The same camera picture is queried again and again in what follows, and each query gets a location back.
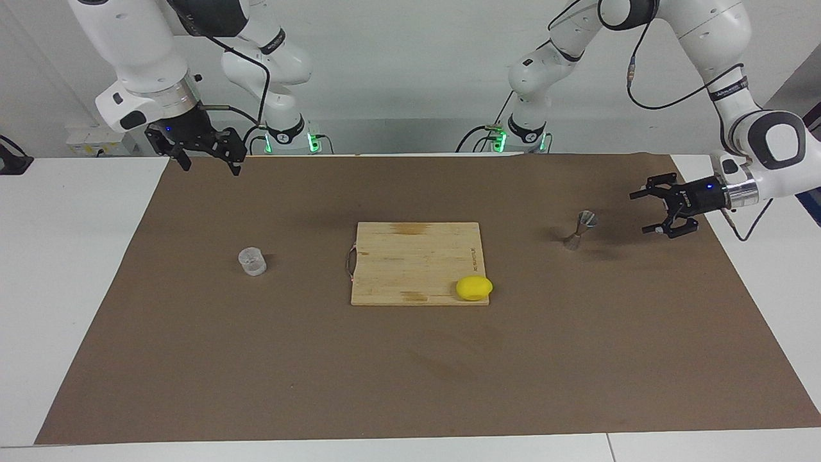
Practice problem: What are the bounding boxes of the black base cable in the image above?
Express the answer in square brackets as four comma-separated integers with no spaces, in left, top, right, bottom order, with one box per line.
[455,96,517,153]
[241,124,270,155]

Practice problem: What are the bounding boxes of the blue crate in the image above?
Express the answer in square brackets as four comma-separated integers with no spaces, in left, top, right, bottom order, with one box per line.
[795,192,821,227]

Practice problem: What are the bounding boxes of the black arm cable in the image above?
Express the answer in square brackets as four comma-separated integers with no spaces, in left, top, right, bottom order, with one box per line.
[548,0,774,243]
[168,0,273,126]

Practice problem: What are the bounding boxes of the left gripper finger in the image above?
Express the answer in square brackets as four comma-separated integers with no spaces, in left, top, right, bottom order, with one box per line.
[629,172,679,201]
[642,215,700,239]

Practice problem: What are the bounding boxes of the brown paper table mat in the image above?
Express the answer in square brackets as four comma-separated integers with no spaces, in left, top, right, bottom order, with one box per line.
[33,153,821,445]

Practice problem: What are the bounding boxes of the wooden cutting board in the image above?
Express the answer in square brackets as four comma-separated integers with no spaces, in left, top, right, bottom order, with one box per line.
[346,221,490,307]

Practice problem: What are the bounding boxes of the yellow lemon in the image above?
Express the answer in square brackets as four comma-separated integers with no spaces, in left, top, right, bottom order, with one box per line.
[455,275,494,302]

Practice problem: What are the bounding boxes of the metal double jigger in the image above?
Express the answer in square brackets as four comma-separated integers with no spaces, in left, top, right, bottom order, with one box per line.
[563,210,599,251]

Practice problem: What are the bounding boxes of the black left base cable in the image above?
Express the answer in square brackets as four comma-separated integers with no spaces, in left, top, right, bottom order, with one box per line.
[455,96,517,153]

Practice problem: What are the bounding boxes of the black clamp with cable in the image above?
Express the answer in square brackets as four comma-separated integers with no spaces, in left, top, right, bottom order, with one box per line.
[0,133,34,175]

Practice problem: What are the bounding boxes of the black right base cable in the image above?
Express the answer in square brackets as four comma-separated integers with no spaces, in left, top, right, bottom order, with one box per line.
[241,124,270,155]

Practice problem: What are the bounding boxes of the clear plastic measuring cup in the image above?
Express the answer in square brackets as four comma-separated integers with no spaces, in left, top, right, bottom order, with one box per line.
[238,247,267,277]

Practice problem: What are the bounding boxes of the white wall power strip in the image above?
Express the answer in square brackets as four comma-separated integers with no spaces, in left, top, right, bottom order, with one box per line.
[66,125,137,157]

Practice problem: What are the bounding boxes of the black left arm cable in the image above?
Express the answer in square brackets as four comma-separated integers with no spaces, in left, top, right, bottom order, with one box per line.
[548,0,774,243]

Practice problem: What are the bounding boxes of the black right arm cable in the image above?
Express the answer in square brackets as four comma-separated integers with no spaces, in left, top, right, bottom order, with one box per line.
[168,0,273,126]

